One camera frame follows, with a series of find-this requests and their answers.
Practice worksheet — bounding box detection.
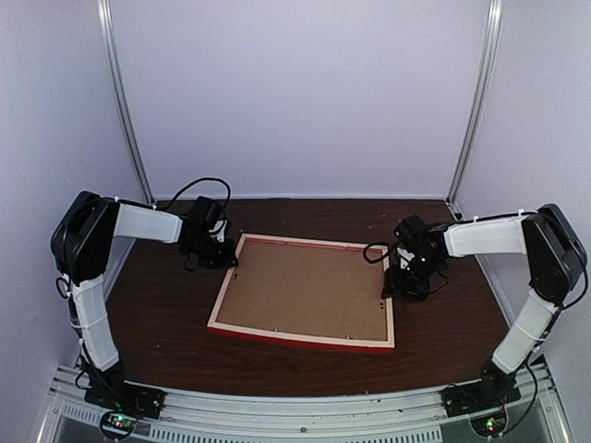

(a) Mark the left circuit board with leds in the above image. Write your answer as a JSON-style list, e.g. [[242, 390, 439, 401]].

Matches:
[[99, 411, 138, 440]]

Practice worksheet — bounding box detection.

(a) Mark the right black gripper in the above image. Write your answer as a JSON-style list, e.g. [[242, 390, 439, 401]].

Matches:
[[381, 254, 444, 303]]

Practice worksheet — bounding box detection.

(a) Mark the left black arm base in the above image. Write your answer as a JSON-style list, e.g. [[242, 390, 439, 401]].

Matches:
[[81, 360, 165, 419]]

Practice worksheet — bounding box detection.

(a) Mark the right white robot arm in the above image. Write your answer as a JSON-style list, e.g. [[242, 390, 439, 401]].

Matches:
[[382, 203, 589, 408]]

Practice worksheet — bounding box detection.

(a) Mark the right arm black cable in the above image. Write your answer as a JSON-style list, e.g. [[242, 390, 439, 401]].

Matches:
[[362, 242, 452, 301]]

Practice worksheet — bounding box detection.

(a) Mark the front aluminium rail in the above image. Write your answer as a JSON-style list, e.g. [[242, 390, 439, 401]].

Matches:
[[36, 354, 576, 443]]

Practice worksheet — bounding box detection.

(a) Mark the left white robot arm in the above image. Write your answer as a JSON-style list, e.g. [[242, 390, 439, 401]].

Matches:
[[50, 191, 238, 372]]

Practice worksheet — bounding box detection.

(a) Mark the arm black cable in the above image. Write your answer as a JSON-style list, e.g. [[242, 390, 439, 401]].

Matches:
[[362, 242, 452, 301], [151, 177, 232, 213]]

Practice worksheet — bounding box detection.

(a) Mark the circuit board with leds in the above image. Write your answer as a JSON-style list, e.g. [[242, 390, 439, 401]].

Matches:
[[470, 415, 507, 438], [99, 411, 138, 440]]

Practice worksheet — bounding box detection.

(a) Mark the brown cardboard backing board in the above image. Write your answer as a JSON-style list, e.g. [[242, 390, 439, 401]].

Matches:
[[215, 239, 389, 345]]

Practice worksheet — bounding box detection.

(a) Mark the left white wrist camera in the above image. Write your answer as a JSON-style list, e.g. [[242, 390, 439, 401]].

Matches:
[[209, 220, 229, 243]]

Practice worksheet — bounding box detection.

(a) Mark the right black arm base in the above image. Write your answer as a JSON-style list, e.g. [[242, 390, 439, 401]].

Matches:
[[441, 357, 521, 417]]

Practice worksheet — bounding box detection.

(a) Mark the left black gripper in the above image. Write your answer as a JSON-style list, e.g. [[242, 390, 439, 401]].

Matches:
[[187, 233, 239, 270]]

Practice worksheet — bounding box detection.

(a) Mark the right circuit board with leds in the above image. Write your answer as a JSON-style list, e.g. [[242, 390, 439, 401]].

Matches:
[[470, 415, 507, 438]]

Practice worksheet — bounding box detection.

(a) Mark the left aluminium corner post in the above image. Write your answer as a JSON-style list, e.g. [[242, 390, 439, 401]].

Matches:
[[96, 0, 155, 204]]

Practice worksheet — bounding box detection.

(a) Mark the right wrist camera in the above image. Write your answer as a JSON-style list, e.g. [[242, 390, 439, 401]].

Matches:
[[397, 247, 415, 269]]

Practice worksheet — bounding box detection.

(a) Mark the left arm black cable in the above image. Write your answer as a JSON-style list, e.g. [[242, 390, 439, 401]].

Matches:
[[151, 177, 232, 213]]

